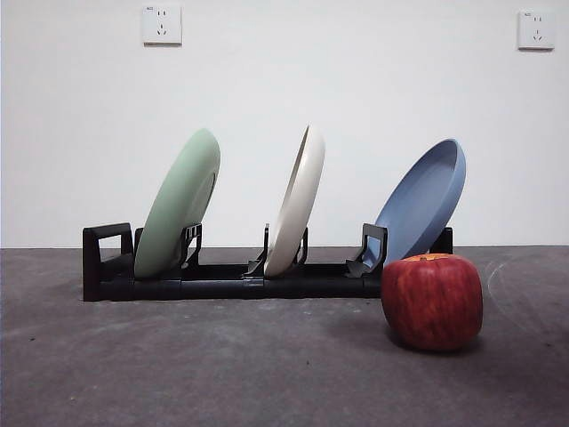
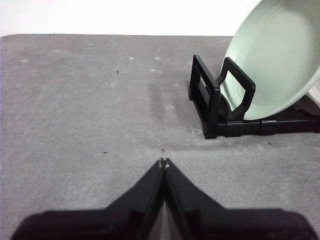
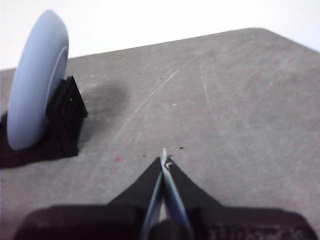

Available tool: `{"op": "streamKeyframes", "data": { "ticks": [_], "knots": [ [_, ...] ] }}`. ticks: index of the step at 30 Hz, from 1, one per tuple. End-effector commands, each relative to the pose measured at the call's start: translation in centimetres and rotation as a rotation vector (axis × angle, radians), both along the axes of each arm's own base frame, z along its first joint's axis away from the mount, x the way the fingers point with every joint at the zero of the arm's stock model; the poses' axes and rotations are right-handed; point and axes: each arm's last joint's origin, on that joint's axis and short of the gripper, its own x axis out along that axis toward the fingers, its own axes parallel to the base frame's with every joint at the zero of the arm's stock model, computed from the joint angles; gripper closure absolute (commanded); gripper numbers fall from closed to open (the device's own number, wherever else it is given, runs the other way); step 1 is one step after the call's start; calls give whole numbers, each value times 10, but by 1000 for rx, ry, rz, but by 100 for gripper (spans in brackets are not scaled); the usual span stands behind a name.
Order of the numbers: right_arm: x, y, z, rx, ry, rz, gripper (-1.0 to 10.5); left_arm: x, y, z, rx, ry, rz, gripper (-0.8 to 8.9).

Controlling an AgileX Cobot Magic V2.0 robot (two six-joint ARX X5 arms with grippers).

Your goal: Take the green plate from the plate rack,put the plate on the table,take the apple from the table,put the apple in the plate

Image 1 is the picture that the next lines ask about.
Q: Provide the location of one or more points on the blue round plate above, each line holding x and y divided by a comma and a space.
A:
418, 209

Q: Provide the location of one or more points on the white wall socket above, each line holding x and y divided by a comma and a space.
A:
162, 26
536, 30

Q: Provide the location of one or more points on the cream round plate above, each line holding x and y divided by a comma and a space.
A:
298, 213

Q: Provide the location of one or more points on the black plastic plate rack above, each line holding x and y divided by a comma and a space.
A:
213, 289

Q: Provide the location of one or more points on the red apple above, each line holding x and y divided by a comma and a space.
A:
431, 302

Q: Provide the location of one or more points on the green round plate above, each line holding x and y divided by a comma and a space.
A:
178, 204

